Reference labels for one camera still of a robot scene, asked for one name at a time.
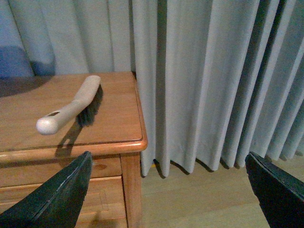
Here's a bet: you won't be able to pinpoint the grey pleated curtain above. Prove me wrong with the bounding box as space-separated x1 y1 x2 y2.
0 0 304 176

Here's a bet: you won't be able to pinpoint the beige hand brush black bristles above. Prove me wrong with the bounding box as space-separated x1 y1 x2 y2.
36 75 103 135

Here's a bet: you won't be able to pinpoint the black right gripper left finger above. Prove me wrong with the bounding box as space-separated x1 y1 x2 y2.
0 151 93 228

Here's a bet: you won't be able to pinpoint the wooden nightstand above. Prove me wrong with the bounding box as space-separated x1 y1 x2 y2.
0 72 148 228

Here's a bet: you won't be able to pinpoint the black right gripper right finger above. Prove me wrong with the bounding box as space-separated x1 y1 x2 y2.
245 152 304 228

